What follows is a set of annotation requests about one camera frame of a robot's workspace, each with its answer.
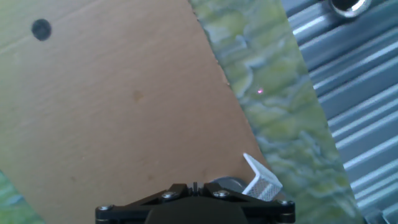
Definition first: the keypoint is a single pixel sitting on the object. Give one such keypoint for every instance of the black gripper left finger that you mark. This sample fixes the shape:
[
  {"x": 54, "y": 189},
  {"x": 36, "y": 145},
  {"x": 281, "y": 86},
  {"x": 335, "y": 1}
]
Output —
[{"x": 124, "y": 213}]

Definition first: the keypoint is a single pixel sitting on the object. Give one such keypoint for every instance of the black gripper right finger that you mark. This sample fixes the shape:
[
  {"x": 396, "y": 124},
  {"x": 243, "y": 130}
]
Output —
[{"x": 270, "y": 211}]

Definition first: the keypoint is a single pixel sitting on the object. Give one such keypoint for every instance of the small round steel dish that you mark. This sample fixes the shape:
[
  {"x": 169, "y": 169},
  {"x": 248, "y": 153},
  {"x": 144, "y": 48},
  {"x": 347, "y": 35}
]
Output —
[
  {"x": 230, "y": 183},
  {"x": 351, "y": 9}
]

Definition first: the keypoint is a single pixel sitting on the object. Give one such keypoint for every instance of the green marble pattern mat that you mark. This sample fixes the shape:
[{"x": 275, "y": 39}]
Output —
[{"x": 280, "y": 124}]

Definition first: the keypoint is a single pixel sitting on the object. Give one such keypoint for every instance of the brown cardboard sheet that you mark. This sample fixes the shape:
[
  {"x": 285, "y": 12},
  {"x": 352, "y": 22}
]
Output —
[{"x": 109, "y": 109}]

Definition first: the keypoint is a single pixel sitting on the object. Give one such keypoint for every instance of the white angled bracket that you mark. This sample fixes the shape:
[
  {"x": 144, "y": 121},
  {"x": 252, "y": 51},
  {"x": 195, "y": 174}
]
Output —
[{"x": 264, "y": 186}]

